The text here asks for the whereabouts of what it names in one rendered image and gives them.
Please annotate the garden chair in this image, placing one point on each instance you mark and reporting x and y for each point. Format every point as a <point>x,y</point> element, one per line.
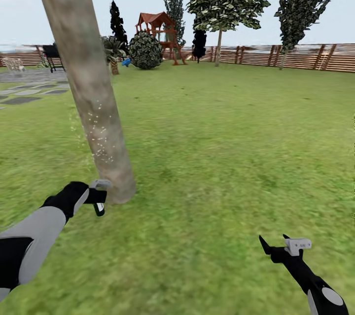
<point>13,65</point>

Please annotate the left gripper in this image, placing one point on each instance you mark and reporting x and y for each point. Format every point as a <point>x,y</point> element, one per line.
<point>99,196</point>

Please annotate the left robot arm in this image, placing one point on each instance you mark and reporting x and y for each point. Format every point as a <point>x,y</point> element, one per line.
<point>24,246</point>

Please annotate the pesticide atomizer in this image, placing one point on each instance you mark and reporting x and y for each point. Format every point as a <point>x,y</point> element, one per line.
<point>99,209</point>

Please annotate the charcoal grill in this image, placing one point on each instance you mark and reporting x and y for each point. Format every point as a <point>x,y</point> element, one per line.
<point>51,51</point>

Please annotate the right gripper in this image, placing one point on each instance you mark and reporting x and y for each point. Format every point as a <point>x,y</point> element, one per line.
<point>279,254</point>

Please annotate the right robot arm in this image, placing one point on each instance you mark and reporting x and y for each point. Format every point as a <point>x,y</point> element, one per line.
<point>322,299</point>

